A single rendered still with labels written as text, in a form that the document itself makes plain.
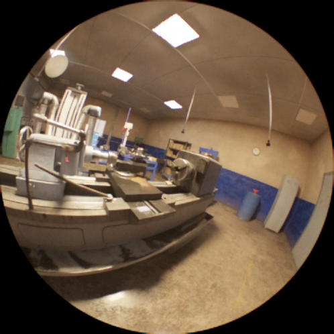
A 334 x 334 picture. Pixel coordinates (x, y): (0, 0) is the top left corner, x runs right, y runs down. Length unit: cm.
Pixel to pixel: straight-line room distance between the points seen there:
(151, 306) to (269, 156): 478
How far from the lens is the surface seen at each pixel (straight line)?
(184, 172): 120
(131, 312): 125
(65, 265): 96
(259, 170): 450
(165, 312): 130
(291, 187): 422
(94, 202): 74
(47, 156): 73
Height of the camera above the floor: 124
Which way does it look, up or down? 7 degrees down
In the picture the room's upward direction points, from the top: 17 degrees clockwise
